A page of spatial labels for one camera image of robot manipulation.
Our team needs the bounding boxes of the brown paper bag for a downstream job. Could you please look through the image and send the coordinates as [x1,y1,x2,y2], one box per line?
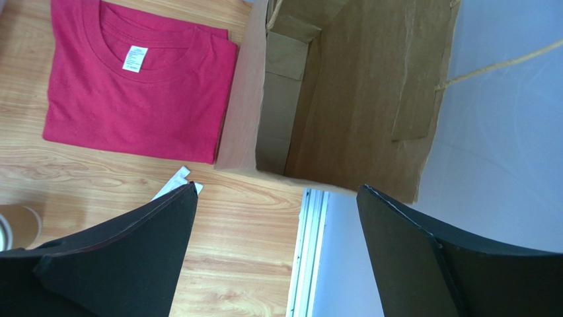
[214,0,563,204]

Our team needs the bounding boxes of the white wrapped straw left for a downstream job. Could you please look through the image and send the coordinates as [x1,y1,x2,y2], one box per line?
[152,166,191,201]

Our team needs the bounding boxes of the red folded cloth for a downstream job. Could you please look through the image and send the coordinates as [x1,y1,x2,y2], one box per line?
[43,1,238,164]

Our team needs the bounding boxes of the paper coffee cup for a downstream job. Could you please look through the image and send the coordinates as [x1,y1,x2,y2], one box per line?
[1,205,42,252]

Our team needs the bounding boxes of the white wrapped straw middle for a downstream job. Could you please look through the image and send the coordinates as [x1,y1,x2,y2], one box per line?
[194,182,204,195]

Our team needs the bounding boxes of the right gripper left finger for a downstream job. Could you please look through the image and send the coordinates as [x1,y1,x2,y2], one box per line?
[1,182,198,316]

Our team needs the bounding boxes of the white wrapped straw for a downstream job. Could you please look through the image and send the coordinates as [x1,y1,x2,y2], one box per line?
[194,182,204,195]
[152,166,191,201]

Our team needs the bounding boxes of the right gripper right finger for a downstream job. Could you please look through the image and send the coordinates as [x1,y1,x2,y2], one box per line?
[357,185,562,316]

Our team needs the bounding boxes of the aluminium frame rail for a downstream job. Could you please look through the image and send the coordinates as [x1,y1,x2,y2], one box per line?
[286,188,330,316]

